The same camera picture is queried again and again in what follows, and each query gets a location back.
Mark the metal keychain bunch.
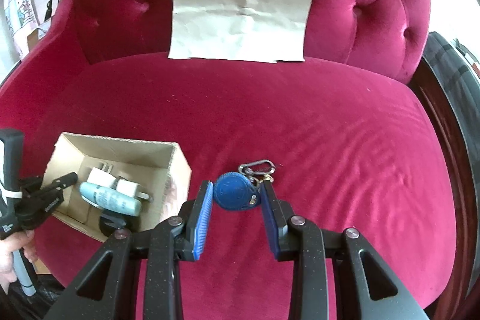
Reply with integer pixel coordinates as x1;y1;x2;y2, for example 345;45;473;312
238;159;276;208

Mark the blue key fob tag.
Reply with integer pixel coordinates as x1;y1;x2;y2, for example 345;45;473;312
213;171;260;211

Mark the small white plug adapter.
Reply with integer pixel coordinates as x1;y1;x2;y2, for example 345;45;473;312
115;178;151;202

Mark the white light-blue tube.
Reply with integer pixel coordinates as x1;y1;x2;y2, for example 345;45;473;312
79;182;142;217

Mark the black round tape roll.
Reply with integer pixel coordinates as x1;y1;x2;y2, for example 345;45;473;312
98;210;133;237

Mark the large white charger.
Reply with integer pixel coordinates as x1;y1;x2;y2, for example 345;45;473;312
87;163;116;188

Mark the person's left hand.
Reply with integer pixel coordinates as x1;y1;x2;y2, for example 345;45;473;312
0;231;38;293

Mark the open cardboard box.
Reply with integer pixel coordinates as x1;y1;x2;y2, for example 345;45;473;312
43;132;191;242

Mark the red velvet tufted sofa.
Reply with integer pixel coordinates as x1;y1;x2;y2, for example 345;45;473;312
1;0;456;306

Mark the cartoon print curtain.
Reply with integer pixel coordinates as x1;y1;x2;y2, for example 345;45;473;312
3;0;39;60

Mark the crumpled brown paper sheet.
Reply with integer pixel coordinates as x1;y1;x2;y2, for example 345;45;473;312
168;0;312;63

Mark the dark plaid blanket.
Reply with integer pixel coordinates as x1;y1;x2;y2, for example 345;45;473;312
423;32;479;171

